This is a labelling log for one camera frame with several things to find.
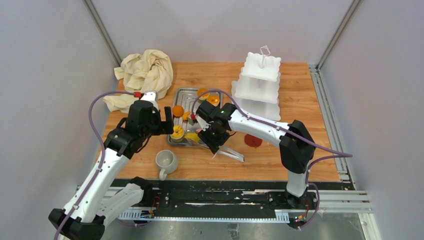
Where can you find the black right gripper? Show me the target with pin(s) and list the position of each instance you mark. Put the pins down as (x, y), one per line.
(213, 144)

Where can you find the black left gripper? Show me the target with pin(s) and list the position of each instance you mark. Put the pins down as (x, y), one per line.
(164, 127)

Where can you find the orange topped tart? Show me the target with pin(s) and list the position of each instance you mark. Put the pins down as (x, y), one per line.
(214, 100)
(202, 94)

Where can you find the yellow cake slice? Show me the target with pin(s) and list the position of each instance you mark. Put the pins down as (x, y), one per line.
(192, 136)

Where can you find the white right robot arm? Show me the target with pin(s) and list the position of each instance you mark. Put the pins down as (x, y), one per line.
(295, 144)

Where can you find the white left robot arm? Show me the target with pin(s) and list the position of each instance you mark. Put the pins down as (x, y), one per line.
(86, 216)

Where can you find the yellow glazed donut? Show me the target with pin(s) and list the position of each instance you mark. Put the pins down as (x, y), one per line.
(178, 132)

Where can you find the stainless steel tray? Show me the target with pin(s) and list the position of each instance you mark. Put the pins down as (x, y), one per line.
(185, 97)

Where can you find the orange ball fruit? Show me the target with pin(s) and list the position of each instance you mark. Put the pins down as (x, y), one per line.
(178, 111)

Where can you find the white ceramic mug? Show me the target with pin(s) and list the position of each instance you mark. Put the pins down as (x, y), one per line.
(167, 162)

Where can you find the red apple coaster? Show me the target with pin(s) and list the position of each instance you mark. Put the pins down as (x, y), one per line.
(252, 141)

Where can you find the white three-tier dessert stand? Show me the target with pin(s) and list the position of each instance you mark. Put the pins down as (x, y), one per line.
(258, 84)

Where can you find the cream crumpled cloth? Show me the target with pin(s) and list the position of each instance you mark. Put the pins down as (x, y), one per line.
(149, 71)

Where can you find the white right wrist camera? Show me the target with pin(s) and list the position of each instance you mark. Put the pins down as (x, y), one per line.
(202, 123)

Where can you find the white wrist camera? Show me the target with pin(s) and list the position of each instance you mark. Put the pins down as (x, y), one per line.
(151, 96)
(202, 123)

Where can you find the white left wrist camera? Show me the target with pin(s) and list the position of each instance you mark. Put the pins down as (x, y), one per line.
(151, 96)

